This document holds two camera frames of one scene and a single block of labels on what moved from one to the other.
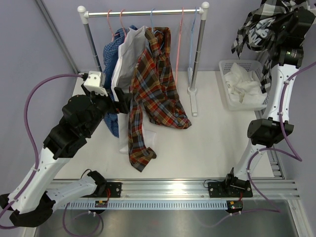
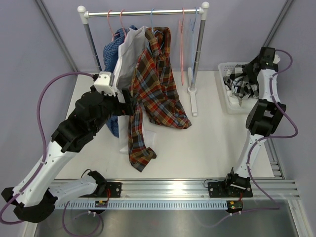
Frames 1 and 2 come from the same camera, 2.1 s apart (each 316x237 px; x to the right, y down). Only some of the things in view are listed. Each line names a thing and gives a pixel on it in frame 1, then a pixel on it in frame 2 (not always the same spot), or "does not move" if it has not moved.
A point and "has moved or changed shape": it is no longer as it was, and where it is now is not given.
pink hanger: (122, 25) does not move
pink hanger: (110, 27) does not move
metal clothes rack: (84, 16) does not move
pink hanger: (178, 45) has moved or changed shape
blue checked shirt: (110, 51) does not move
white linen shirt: (244, 86) -> (237, 102)
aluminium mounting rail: (189, 189) does not move
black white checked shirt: (256, 31) -> (239, 83)
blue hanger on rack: (152, 27) does not move
